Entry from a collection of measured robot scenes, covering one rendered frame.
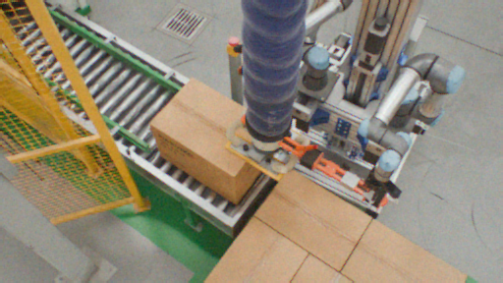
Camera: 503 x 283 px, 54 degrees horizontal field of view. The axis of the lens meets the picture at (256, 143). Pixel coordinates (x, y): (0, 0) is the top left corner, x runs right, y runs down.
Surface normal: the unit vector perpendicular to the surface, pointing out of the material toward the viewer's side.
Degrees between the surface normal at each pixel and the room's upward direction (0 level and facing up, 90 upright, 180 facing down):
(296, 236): 0
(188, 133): 0
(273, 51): 80
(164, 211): 0
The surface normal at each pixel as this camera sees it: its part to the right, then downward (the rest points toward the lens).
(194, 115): 0.00, -0.49
